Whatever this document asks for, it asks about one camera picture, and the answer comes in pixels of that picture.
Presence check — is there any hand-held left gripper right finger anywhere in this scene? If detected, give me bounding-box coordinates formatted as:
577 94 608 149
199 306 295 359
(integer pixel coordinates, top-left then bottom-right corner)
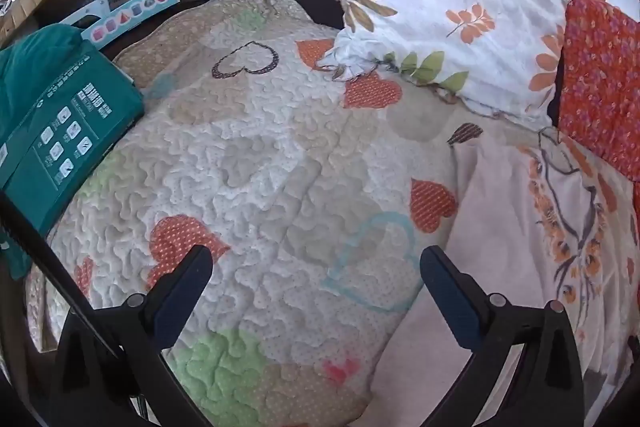
419 245 586 427

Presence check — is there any colour dotted strip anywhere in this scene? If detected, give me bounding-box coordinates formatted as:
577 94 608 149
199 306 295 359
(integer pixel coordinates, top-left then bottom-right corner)
80 0 181 48

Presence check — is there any green cardboard box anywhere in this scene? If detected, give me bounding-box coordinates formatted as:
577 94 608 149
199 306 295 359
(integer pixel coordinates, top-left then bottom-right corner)
0 52 146 238

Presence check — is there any orange floral cloth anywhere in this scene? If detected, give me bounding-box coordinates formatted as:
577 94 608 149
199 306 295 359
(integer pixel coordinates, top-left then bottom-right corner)
547 0 640 182

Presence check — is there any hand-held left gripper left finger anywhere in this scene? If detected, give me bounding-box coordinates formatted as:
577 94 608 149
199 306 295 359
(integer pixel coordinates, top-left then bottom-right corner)
48 245 216 427

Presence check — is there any heart-patterned quilt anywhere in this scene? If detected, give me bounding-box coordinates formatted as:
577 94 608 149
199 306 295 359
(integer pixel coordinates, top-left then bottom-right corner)
25 0 640 427

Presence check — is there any pale pink knit top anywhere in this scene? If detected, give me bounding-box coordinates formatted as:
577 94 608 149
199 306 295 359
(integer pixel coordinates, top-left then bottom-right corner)
372 134 637 427

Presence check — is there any teal cloth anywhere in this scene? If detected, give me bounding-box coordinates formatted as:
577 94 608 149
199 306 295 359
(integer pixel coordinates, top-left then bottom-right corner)
0 27 91 108

